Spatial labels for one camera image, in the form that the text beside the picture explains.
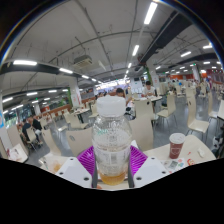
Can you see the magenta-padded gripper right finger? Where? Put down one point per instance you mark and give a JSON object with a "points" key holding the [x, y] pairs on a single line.
{"points": [[148, 170]]}

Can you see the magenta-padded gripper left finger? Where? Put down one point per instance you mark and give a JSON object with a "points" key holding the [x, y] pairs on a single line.
{"points": [[73, 170]]}

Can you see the clear white-capped drink bottle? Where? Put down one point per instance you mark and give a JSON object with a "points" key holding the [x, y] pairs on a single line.
{"points": [[111, 146]]}

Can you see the crumpled food wrapper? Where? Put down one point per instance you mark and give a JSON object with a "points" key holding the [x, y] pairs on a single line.
{"points": [[56, 165]]}

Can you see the printed picture leaflet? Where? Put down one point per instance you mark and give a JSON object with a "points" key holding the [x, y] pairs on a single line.
{"points": [[176, 164]]}

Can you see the red paper cup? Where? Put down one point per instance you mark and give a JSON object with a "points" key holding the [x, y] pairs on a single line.
{"points": [[176, 146]]}

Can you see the group of beige chairs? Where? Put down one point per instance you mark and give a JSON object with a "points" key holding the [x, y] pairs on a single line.
{"points": [[143, 130]]}

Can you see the neighbouring table with papers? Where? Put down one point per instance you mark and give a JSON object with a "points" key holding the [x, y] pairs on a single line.
{"points": [[18, 153]]}

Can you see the person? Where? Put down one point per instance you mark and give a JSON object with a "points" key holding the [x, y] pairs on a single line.
{"points": [[148, 89], [120, 92], [26, 128], [36, 124]]}

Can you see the ceiling air conditioner unit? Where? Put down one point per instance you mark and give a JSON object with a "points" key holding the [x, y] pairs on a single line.
{"points": [[82, 62]]}

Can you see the group of ceiling lights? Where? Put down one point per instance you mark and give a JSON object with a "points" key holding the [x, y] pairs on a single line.
{"points": [[25, 62]]}

